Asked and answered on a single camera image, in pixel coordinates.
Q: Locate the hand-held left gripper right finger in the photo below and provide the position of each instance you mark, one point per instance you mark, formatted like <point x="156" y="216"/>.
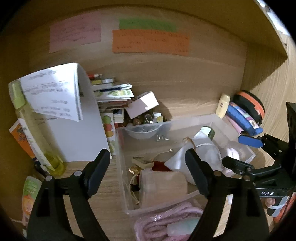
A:
<point x="198" y="173"/>

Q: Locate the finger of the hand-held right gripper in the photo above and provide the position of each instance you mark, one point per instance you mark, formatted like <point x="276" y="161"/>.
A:
<point x="233" y="164"/>
<point x="249" y="141"/>

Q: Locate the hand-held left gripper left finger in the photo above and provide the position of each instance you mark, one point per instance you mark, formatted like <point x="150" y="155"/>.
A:
<point x="99" y="172"/>

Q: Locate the pink round compact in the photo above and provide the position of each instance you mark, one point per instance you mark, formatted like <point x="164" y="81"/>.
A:
<point x="231" y="154"/>

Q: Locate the white cloth bag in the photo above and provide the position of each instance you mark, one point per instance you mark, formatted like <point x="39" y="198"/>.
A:
<point x="180" y="162"/>

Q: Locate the red velvet pouch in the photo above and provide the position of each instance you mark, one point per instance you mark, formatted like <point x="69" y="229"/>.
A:
<point x="159" y="165"/>

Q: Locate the green glass bottle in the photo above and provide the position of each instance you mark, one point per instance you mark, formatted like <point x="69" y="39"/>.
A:
<point x="208" y="132"/>

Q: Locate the clear plastic storage box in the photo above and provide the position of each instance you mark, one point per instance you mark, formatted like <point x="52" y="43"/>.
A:
<point x="148" y="148"/>

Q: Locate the person's right forearm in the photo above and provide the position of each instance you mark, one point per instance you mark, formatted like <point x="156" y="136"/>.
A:
<point x="285" y="207"/>

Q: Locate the person's right hand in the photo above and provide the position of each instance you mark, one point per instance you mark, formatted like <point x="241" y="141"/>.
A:
<point x="270" y="205"/>

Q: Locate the blue pouch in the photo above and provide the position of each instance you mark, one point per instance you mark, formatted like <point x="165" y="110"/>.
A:
<point x="245" y="120"/>

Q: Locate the orange black round case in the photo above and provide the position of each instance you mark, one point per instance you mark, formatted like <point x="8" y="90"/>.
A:
<point x="252" y="104"/>

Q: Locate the fruit print booklet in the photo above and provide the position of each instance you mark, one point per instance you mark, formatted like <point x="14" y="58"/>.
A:
<point x="108" y="129"/>

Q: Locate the cream lotion bottle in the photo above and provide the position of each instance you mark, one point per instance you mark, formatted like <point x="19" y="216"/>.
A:
<point x="223" y="105"/>

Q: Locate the white bowl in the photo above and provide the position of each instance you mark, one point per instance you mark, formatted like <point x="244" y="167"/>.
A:
<point x="143" y="133"/>

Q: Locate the yellow-green spray bottle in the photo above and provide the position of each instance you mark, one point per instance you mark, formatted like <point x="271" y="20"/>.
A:
<point x="34" y="129"/>

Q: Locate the stack of books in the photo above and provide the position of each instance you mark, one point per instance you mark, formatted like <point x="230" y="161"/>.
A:
<point x="111" y="92"/>

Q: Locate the small white box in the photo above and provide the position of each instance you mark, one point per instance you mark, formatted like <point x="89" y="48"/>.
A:
<point x="143" y="104"/>

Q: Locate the white printed paper sheets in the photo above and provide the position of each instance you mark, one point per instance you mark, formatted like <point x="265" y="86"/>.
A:
<point x="57" y="92"/>

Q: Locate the orange sticky note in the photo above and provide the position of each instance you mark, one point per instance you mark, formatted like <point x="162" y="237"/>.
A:
<point x="150" y="42"/>

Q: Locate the pink sticky note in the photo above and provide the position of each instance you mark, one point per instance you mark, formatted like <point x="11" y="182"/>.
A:
<point x="74" y="32"/>

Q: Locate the green sticky note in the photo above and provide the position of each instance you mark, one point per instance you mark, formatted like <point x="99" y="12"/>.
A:
<point x="148" y="25"/>

